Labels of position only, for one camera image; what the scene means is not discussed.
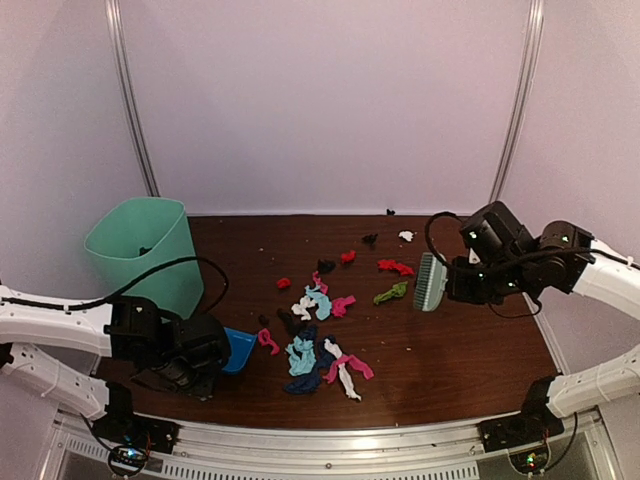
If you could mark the green plastic trash bin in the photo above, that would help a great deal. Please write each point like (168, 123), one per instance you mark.
(142, 233)

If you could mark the black scrap far back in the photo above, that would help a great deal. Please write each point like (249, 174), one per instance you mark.
(370, 240)

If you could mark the small red paper scrap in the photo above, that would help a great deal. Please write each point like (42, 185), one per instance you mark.
(283, 283)

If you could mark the light blue scrap lower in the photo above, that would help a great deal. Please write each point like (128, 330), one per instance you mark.
(301, 356)

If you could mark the white paper scrap upper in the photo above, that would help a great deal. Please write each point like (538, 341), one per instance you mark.
(302, 308)

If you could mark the white scrap far back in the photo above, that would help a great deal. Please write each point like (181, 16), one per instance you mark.
(406, 235)

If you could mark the mint green hand brush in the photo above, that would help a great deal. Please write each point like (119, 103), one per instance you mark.
(430, 284)

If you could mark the light blue scrap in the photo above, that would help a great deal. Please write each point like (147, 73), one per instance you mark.
(323, 302)
(301, 356)

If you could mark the red scrap upper centre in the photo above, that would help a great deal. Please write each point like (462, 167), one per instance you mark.
(347, 258)

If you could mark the left aluminium corner post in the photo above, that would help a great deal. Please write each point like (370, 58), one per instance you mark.
(117, 35)

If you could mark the pink paper scrap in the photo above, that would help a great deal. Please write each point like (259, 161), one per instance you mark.
(265, 339)
(352, 361)
(340, 305)

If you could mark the blue plastic dustpan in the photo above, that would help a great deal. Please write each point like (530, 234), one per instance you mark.
(242, 345)

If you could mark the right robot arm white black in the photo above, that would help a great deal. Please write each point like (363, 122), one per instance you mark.
(602, 286)

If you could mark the black scrap upper centre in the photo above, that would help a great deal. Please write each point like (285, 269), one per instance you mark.
(325, 266)

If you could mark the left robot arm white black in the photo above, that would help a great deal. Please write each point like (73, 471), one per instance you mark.
(125, 328)

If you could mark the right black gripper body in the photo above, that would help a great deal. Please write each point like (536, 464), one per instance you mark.
(492, 285)

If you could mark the pink scrap upper small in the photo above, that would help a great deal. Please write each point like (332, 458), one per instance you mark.
(319, 284)

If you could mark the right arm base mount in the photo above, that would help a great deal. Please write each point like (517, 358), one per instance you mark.
(533, 423)

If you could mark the pink paper scrap middle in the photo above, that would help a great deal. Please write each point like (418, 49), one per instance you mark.
(340, 305)

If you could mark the pink paper scrap lower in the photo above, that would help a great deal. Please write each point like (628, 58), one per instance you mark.
(352, 361)

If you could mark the pink paper scrap left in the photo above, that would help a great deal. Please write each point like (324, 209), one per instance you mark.
(265, 339)

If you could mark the light blue scrap upper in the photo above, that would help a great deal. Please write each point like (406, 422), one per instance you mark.
(323, 302)

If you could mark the aluminium corner post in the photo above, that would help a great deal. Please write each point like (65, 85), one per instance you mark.
(533, 34)
(117, 35)

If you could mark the right aluminium corner post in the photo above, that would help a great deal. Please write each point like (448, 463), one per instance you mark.
(533, 34)

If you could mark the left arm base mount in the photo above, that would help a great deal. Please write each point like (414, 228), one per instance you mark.
(121, 425)

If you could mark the aluminium front frame rail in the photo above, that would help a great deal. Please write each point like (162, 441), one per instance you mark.
(451, 450)

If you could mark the black paper scrap centre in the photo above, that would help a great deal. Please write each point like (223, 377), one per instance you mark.
(293, 327)

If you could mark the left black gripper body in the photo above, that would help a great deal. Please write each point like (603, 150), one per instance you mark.
(178, 375)

